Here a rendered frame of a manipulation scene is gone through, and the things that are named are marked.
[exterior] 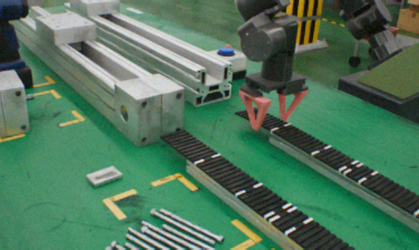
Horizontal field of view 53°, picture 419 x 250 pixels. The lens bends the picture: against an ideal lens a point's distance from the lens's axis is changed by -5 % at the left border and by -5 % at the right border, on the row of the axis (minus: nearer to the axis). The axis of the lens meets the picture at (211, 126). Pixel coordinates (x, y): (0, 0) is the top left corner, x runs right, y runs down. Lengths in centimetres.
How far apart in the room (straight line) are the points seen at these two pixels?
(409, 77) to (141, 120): 69
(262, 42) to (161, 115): 23
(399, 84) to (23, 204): 91
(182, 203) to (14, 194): 26
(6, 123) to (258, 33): 49
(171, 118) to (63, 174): 22
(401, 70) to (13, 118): 90
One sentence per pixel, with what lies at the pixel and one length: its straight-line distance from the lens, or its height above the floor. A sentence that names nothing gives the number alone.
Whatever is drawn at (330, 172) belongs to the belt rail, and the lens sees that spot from 75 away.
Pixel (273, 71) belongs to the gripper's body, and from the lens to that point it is 78.
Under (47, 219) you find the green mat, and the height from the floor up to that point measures 78.
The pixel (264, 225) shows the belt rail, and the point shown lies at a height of 79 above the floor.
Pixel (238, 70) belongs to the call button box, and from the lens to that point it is 111.
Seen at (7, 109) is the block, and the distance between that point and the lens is 86.
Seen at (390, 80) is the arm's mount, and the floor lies 82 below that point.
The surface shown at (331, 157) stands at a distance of 76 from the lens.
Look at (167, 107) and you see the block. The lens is 79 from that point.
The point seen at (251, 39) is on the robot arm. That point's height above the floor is 99.
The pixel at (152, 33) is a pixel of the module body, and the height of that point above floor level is 86.
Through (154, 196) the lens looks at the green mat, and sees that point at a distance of 67.
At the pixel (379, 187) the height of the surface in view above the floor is 81.
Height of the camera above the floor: 118
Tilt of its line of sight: 27 degrees down
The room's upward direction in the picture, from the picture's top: 4 degrees clockwise
